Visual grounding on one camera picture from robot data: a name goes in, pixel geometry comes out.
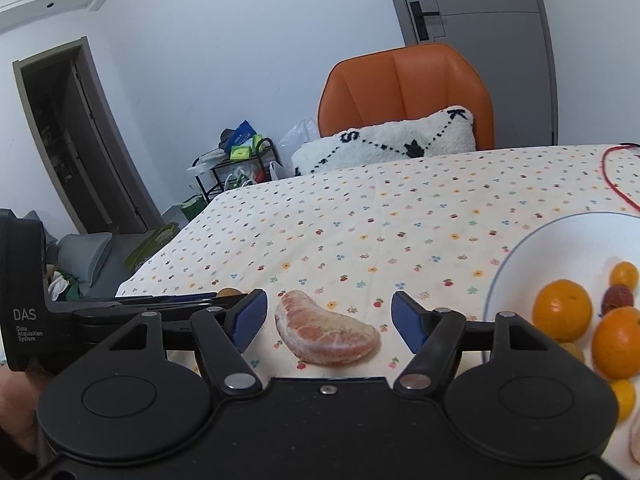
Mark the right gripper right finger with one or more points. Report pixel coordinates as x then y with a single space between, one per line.
434 337

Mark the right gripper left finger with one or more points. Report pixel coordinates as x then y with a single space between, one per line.
220 345

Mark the large orange tangerine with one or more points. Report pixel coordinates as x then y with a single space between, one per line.
619 342

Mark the small orange tangerine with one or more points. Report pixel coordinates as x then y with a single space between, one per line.
626 397

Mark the tiny orange kumquat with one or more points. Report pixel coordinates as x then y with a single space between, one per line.
625 274

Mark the person's left hand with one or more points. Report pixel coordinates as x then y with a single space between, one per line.
20 392

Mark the pile of clothes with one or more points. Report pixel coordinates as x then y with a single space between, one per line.
62 286

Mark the grey sofa cushion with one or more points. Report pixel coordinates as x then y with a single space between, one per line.
83 256

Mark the front pomelo segment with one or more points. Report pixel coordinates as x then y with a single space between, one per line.
322 337

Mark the pomelo segment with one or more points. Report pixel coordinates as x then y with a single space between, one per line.
634 438
322 337

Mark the floral patterned tablecloth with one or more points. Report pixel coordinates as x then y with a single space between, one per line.
438 228

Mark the green bag on floor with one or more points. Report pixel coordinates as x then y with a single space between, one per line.
151 245

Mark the black metal rack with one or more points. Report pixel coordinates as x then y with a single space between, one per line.
215 172

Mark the white blue-rimmed plate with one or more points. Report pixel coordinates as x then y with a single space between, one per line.
558 279

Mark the red lychee fruit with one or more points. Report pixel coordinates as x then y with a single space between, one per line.
616 296

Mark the white black-patterned pillow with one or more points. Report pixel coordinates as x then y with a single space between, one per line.
448 131

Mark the white plastic bag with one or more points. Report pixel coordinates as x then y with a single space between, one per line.
303 132

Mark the rear pomelo segment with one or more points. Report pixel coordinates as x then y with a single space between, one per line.
634 438

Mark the orange leather chair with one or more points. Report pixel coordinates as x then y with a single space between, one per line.
404 84

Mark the grey door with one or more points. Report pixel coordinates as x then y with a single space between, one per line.
508 43

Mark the dark doorway frame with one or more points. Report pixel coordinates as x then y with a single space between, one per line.
79 142

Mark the black door handle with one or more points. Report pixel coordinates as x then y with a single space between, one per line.
419 19

